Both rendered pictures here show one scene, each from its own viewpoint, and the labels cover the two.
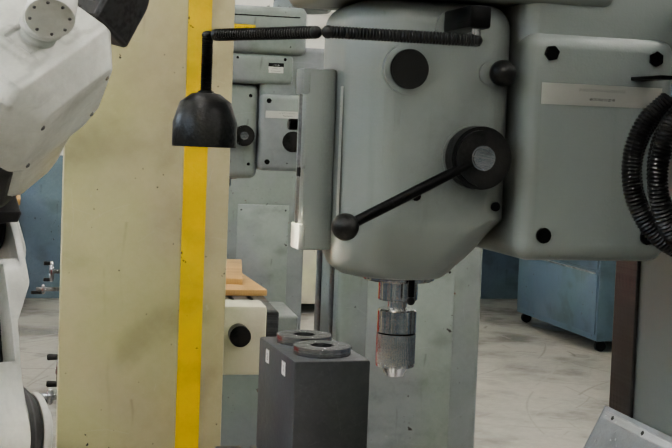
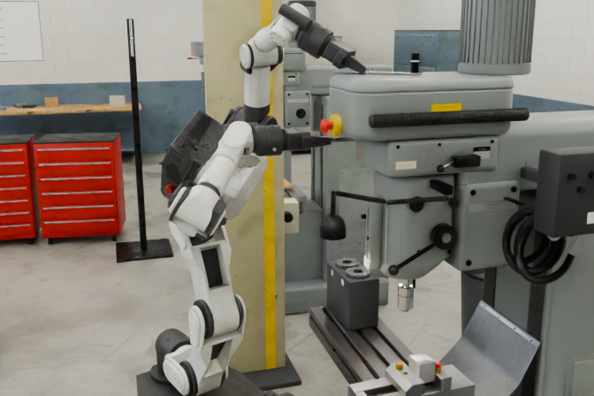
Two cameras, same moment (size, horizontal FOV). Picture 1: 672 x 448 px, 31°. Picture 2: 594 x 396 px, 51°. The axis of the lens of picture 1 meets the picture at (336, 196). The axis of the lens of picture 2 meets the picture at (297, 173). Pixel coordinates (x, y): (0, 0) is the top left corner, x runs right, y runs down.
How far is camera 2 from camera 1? 0.67 m
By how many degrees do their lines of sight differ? 10
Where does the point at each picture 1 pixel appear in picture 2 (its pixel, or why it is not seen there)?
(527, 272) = not seen: hidden behind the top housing
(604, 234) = (491, 259)
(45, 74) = (246, 180)
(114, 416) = (237, 262)
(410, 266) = (415, 275)
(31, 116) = (242, 200)
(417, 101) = (419, 216)
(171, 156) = not seen: hidden behind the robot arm
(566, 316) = not seen: hidden behind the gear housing
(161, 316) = (255, 217)
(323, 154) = (378, 232)
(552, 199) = (472, 248)
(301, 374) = (352, 287)
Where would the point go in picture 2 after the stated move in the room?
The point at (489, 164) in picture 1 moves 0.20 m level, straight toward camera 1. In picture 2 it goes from (448, 239) to (460, 267)
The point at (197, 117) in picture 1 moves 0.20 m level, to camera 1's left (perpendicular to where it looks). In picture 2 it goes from (332, 229) to (258, 229)
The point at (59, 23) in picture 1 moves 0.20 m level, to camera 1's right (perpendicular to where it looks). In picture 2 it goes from (254, 163) to (317, 162)
